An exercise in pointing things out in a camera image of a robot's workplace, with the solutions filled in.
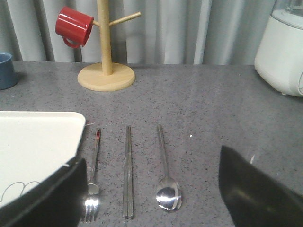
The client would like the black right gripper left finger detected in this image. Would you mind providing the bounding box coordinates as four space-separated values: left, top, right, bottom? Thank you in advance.
0 157 87 227

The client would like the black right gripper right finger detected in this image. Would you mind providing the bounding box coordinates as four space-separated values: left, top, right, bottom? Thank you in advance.
219 146 303 227

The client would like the silver fork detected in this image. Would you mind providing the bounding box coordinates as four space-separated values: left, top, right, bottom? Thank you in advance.
81 129 101 223

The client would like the silver spoon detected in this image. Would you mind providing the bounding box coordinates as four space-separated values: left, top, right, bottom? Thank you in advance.
156 124 182 212

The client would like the beige rabbit serving tray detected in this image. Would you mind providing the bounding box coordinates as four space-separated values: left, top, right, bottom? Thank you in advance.
0 111 86 207

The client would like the wooden mug tree stand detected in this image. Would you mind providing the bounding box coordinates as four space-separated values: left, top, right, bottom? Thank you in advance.
78 0 141 91

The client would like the blue mug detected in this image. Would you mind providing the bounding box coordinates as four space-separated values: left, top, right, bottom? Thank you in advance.
0 52 18 90

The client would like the white blender appliance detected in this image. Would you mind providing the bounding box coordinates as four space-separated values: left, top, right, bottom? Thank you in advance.
254 0 303 97

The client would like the red mug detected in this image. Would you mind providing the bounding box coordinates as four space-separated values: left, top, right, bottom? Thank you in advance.
55 6 94 48

